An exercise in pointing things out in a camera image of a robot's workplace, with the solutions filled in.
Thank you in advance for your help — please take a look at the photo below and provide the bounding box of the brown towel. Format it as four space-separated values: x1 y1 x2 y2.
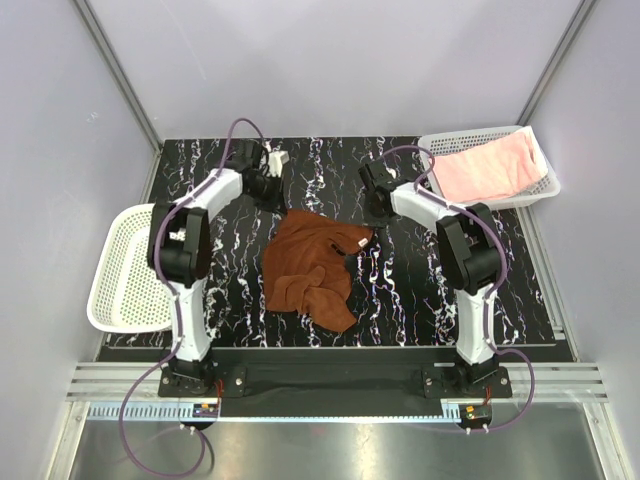
262 209 373 333

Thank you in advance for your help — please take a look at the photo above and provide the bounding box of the pink towel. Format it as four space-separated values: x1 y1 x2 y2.
433 127 548 203

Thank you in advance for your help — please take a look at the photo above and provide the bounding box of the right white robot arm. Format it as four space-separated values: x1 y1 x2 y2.
359 163 507 397

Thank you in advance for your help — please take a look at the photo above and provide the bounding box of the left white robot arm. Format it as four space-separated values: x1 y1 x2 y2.
147 140 289 396

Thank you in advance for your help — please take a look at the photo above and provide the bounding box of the white basket with towels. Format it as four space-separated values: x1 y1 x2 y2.
87 204 171 334

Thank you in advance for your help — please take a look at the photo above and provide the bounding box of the empty white mesh basket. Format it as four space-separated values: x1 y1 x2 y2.
418 126 561 210

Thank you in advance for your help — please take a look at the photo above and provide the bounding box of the black marble pattern mat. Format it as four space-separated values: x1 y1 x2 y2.
94 135 576 364

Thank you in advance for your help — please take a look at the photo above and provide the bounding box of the right controller board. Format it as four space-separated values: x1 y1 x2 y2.
461 404 493 424

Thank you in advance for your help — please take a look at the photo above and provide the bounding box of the controller board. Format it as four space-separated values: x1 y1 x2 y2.
461 404 493 424
192 403 220 418

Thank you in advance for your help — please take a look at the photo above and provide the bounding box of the left controller board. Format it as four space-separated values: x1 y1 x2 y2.
192 403 220 418

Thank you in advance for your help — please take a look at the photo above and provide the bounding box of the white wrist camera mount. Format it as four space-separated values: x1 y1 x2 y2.
262 146 290 177

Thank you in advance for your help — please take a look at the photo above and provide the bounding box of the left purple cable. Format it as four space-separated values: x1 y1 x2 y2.
115 117 266 475

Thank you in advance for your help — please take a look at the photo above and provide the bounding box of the purple cable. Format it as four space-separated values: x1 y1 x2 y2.
372 145 539 432
115 117 266 475

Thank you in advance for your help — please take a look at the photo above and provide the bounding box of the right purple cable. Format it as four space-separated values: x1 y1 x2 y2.
372 145 539 432

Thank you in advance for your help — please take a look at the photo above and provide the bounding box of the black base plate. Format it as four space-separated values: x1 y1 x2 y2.
158 346 512 399

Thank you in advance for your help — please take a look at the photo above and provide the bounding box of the slotted cable duct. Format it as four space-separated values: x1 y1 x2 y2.
87 402 217 422

